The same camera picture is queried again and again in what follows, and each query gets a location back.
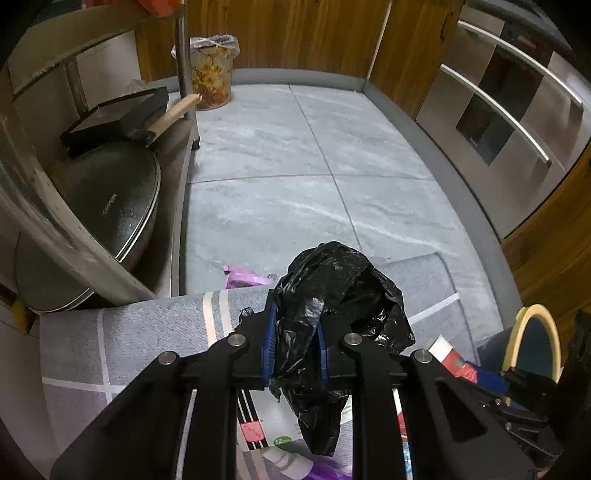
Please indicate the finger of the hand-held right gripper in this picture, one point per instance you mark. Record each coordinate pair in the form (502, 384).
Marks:
(531, 422)
(491, 381)

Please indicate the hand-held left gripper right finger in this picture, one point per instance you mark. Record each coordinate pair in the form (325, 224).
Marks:
(323, 357)

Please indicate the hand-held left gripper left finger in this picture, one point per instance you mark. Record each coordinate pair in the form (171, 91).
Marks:
(269, 346)

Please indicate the red and white packet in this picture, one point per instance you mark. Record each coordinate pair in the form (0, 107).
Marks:
(455, 361)

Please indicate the blue bin with beige rim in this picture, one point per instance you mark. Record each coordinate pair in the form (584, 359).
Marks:
(531, 346)

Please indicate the black plastic bag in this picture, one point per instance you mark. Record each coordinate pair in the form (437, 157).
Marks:
(332, 286)

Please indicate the purple plastic packet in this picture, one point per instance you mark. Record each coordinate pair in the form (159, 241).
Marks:
(244, 278)

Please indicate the large black wok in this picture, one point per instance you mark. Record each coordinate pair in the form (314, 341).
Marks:
(115, 207)

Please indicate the stainless steel oven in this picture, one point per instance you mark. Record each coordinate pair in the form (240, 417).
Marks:
(531, 161)

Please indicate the grey metal pot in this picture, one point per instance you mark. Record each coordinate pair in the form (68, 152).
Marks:
(46, 277)

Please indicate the small yellow object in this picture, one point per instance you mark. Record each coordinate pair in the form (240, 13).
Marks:
(21, 316)

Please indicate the steel shelf rack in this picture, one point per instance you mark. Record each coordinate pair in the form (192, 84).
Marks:
(46, 194)

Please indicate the floral waste bin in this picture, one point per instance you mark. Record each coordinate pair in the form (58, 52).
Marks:
(210, 69)

